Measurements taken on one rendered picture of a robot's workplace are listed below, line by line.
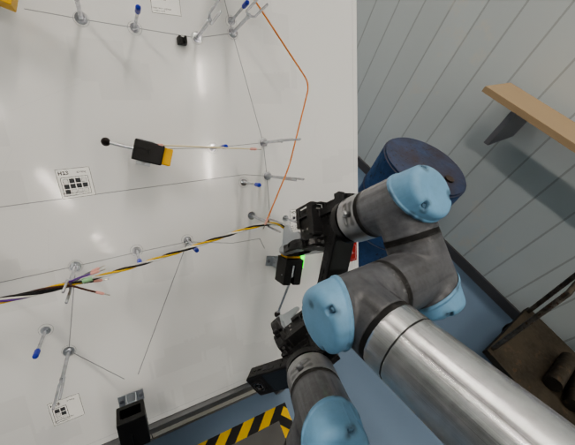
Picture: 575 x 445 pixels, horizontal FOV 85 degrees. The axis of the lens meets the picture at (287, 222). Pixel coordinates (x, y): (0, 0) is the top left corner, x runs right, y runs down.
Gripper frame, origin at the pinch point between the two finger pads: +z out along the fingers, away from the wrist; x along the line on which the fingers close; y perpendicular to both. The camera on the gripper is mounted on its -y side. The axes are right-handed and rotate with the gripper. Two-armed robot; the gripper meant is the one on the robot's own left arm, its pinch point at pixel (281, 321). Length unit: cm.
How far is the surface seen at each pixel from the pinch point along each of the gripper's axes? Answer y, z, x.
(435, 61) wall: 173, 153, 12
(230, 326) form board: -10.3, 4.5, 4.7
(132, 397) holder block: -32.4, -2.3, 8.1
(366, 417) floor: -11, 72, -106
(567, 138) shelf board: 146, 64, -47
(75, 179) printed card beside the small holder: -10.1, -6.1, 46.1
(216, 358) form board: -17.3, 3.7, 0.8
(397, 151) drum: 95, 111, -13
